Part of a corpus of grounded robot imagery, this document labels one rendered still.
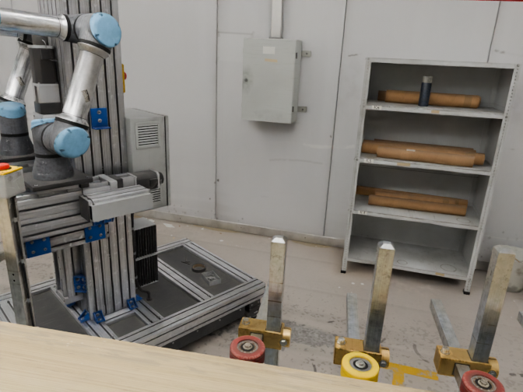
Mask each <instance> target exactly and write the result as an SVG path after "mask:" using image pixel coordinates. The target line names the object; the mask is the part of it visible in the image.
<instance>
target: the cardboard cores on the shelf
mask: <svg viewBox="0 0 523 392"><path fill-rule="evenodd" d="M419 94H420V92H416V91H403V90H390V89H387V91H384V90H378V97H377V100H382V101H385V102H389V103H410V104H418V103H419ZM480 103H481V96H477V95H465V94H452V93H430V99H429V104H428V105H432V106H444V107H465V108H477V107H479V105H480ZM361 152H363V153H371V154H377V157H381V158H388V159H401V160H408V161H416V162H423V163H437V164H444V165H452V166H465V167H473V165H480V166H482V165H483V164H484V160H485V154H484V153H477V152H476V150H474V149H471V148H463V147H455V146H446V145H431V144H423V143H415V142H399V141H391V140H383V139H374V140H366V139H364V140H363V144H362V149H361ZM356 194H361V195H368V196H369V199H368V204H369V205H377V206H384V207H391V208H403V209H409V210H416V211H422V212H435V213H441V214H448V215H460V216H465V214H466V209H467V206H468V200H465V199H459V198H448V197H442V196H436V195H429V194H418V193H412V192H406V191H394V190H389V189H382V188H376V187H364V186H358V185H357V186H356Z"/></svg>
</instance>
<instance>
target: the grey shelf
mask: <svg viewBox="0 0 523 392"><path fill-rule="evenodd" d="M373 66H374V72H373ZM521 67H522V64H511V63H493V62H474V61H439V60H421V59H403V58H368V57H366V64H365V71H364V78H363V91H362V98H361V104H360V117H359V124H358V132H357V138H356V151H355V158H354V164H353V177H352V184H351V191H350V198H349V209H348V218H347V224H346V237H345V244H344V251H343V257H342V268H341V273H344V274H345V273H346V266H347V261H353V262H358V263H364V264H375V261H376V255H377V245H378V242H380V241H390V242H392V243H393V244H394V247H395V256H394V261H393V266H392V268H395V269H399V270H404V271H413V272H418V273H423V274H428V275H436V276H441V277H447V278H456V279H461V280H466V283H465V288H464V289H463V294H466V295H469V294H470V288H471V284H472V278H473V274H474V270H475V267H476V261H477V257H478V253H479V248H480V244H481V240H482V237H483V230H484V227H485V223H486V217H487V213H488V210H489V206H490V200H491V197H492V193H493V187H494V183H495V180H496V176H497V170H498V166H499V162H500V157H501V153H502V149H503V146H504V139H505V136H506V132H507V126H508V122H509V119H510V115H511V109H512V106H513V102H514V96H515V93H516V89H517V85H518V79H519V75H520V72H521ZM496 68H497V70H496ZM495 71H496V74H495ZM372 73H373V78H372ZM424 75H426V76H433V78H432V86H431V91H430V92H431V93H452V94H465V95H477V96H481V103H480V105H479V107H477V108H465V107H444V106H432V105H428V107H420V106H418V104H410V103H389V102H385V101H382V100H377V97H378V90H384V91H387V89H390V90H403V91H416V92H420V89H421V84H422V81H423V76H424ZM494 75H495V78H494ZM493 78H494V82H493ZM371 79H372V85H371ZM370 86H371V91H370ZM492 86H493V88H492ZM491 89H492V92H491ZM490 93H491V96H490ZM369 98H370V99H369ZM489 101H490V103H489ZM488 103H489V107H488ZM368 109H369V110H368ZM367 111H368V116H367ZM485 119H486V121H485ZM484 122H485V125H484ZM366 124H367V129H366ZM483 125H484V129H483ZM365 130H366V135H365ZM482 133H483V136H482ZM364 136H365V139H366V140H374V139H383V140H391V141H399V142H415V143H423V144H431V145H446V146H455V147H463V148H471V149H474V150H476V152H477V153H478V151H479V153H484V154H485V160H484V164H483V165H482V166H480V165H473V167H465V166H452V165H444V164H437V163H423V162H416V161H408V160H401V159H388V158H381V157H377V154H371V153H363V152H361V149H362V144H363V140H364ZM481 137H482V140H481ZM480 140H481V144H480ZM479 144H480V147H479ZM361 162H362V167H361ZM360 168H361V173H360ZM473 174H474V177H473ZM472 177H473V180H472ZM359 181H360V186H364V187H376V188H382V189H389V190H394V191H406V192H412V193H418V194H429V195H436V196H442V197H448V198H459V199H465V200H469V202H468V206H467V209H466V214H465V216H460V215H448V214H441V213H435V212H422V211H416V210H409V209H403V208H391V207H384V206H377V205H369V204H368V199H369V196H368V195H361V194H356V186H357V185H358V186H359ZM471 185H472V187H471ZM470 188H471V191H470ZM469 192H470V194H469ZM355 214H356V218H355ZM354 219H355V224H354ZM353 225H354V230H353ZM461 232H462V234H461ZM460 236H461V239H460ZM459 239H460V242H459ZM458 243H459V245H458ZM344 263H345V264H344Z"/></svg>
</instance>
